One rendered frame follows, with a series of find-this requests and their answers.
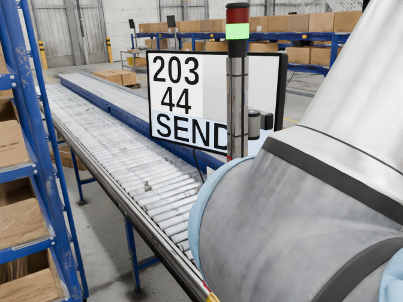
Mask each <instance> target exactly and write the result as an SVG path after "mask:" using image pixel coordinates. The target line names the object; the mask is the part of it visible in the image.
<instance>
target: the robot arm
mask: <svg viewBox="0 0 403 302"><path fill-rule="evenodd" d="M188 243H189V246H190V250H191V253H192V256H193V258H194V260H195V262H196V263H197V265H198V267H199V269H200V272H201V275H202V277H203V279H204V281H205V283H206V284H207V286H208V287H209V289H210V290H211V291H212V292H213V293H214V294H215V295H216V296H217V298H218V299H219V301H220V302H403V0H370V2H369V4H368V5H367V7H366V8H365V10H364V12H363V14H362V15H361V17H360V19H359V21H358V22H357V24H356V26H355V27H354V29H353V31H352V33H351V34H350V36H349V38H348V40H347V41H346V43H345V44H344V46H343V48H342V50H341V52H340V53H339V55H338V57H337V59H336V60H335V62H334V63H333V65H332V67H331V69H330V71H329V72H328V74H327V76H326V78H325V79H324V81H323V82H322V84H321V86H320V88H319V89H318V91H317V93H316V94H315V97H314V98H313V100H312V101H311V103H310V105H309V107H308V108H307V110H306V112H305V114H304V115H303V117H302V118H301V120H300V122H299V123H298V124H296V125H295V126H293V127H291V128H287V129H283V130H280V131H277V132H273V133H270V134H269V135H268V136H267V138H266V139H265V141H264V143H263V145H262V146H261V148H260V150H259V151H258V153H257V155H252V156H247V157H244V158H236V159H234V160H232V161H229V162H227V163H226V164H224V165H223V166H221V167H219V169H217V170H216V171H215V172H214V173H213V174H212V175H211V176H210V177H209V178H208V179H207V181H205V183H204V184H203V186H202V187H201V188H200V190H199V192H198V194H197V199H196V201H195V203H194V204H193V205H192V208H191V211H190V215H189V219H188Z"/></svg>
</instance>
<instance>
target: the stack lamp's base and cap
mask: <svg viewBox="0 0 403 302"><path fill-rule="evenodd" d="M225 7H226V9H236V8H248V7H249V3H248V2H234V3H228V4H227V5H225ZM244 57H247V38H241V39H228V58H244Z"/></svg>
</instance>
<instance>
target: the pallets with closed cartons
mask: <svg viewBox="0 0 403 302"><path fill-rule="evenodd" d="M93 75H94V76H97V77H100V78H103V79H105V80H108V81H111V82H114V83H117V84H119V85H122V86H125V87H133V86H135V85H136V86H137V87H134V88H130V89H138V88H141V85H140V83H138V82H137V81H136V73H134V72H131V71H128V70H108V71H97V72H93Z"/></svg>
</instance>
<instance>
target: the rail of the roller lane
mask: <svg viewBox="0 0 403 302"><path fill-rule="evenodd" d="M38 103H39V106H40V108H41V109H42V111H44V108H43V103H42V101H40V102H38ZM50 112H51V111H50ZM51 115H52V120H53V124H54V125H55V126H56V127H57V129H58V130H59V131H60V132H61V134H62V135H63V136H64V137H65V135H66V136H67V137H68V140H67V139H66V140H67V141H68V142H69V143H70V144H71V145H72V147H73V148H74V149H75V151H76V152H77V153H78V154H79V155H80V157H81V158H82V159H83V160H84V161H85V162H86V164H87V165H88V166H89V168H90V169H91V170H92V171H93V172H94V174H95V175H96V176H97V177H98V178H99V179H100V181H101V182H102V183H103V185H104V186H105V187H106V188H107V189H108V190H109V192H110V193H111V194H112V195H113V196H114V198H115V199H116V200H117V202H118V203H119V204H120V205H121V206H122V208H123V209H124V210H125V211H126V212H127V213H128V215H129V216H130V217H131V218H132V220H133V221H134V222H135V223H136V224H137V226H138V227H139V228H140V229H141V230H142V232H143V233H144V234H145V236H146V237H147V238H148V239H149V240H150V241H151V243H152V244H153V245H154V246H155V247H156V249H157V250H158V251H159V253H160V254H162V256H163V257H164V258H165V260H166V261H167V262H168V263H169V264H170V266H171V267H172V268H173V269H174V271H175V272H176V273H177V274H178V275H179V277H180V278H181V279H182V280H183V281H184V282H185V284H186V285H187V287H189V289H190V290H191V291H192V292H193V294H194V295H195V296H196V297H197V298H198V300H199V301H200V302H207V301H206V298H207V295H208V294H210V292H209V291H208V290H207V289H206V288H205V287H204V286H203V277H202V275H201V272H199V271H198V269H196V268H195V266H194V265H193V264H192V263H191V262H190V261H189V260H188V259H187V258H186V256H185V255H184V254H183V253H182V252H181V251H180V250H179V249H178V248H177V247H176V246H175V245H174V244H173V243H172V241H171V240H170V239H169V238H168V237H167V236H166V235H165V234H164V233H163V232H162V231H161V230H160V229H159V228H158V227H157V225H156V224H155V223H154V222H153V221H152V220H151V219H150V218H149V216H148V215H147V214H146V213H145V212H144V211H143V210H142V209H141V208H140V207H139V206H138V205H137V204H136V203H135V202H134V200H133V199H132V198H131V197H130V196H129V195H128V194H127V193H126V192H125V191H124V190H123V189H122V188H121V187H120V186H119V184H118V183H117V182H116V181H115V180H114V179H113V178H112V176H111V175H110V174H109V173H108V172H107V171H106V170H105V169H104V168H103V167H102V166H101V165H100V164H99V163H98V162H97V160H96V159H95V158H94V157H93V156H92V155H91V154H90V153H89V152H88V151H87V150H86V149H85V148H84V147H83V145H82V144H81V143H80V142H79V141H78V140H77V139H76V138H75V136H74V135H73V134H72V133H71V132H70V131H69V130H68V129H67V128H66V127H65V126H64V125H63V124H62V123H61V121H60V120H59V119H58V118H57V117H56V116H55V115H54V114H53V113H52V112H51ZM64 134H65V135H64ZM65 138H66V137H65ZM91 165H92V166H93V167H94V168H95V169H96V171H97V173H96V172H95V171H94V170H93V169H92V168H91Z"/></svg>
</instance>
